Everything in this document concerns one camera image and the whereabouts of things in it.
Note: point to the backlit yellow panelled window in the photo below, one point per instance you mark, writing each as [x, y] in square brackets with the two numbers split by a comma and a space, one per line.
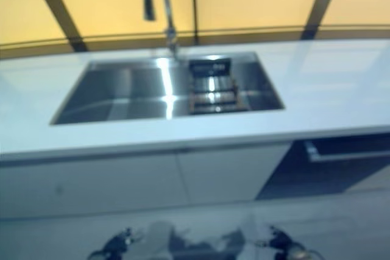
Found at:
[106, 4]

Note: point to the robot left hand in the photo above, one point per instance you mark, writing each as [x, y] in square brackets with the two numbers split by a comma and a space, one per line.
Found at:
[117, 241]

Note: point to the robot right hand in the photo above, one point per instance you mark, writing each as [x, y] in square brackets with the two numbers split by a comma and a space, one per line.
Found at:
[283, 241]

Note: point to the black dish drying rack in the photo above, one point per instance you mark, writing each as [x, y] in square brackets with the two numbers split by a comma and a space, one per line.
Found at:
[213, 68]

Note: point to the stainless steel sink basin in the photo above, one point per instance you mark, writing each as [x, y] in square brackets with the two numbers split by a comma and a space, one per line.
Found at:
[122, 95]

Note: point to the chrome pull-down kitchen faucet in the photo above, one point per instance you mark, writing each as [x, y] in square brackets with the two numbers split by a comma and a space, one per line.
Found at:
[170, 28]

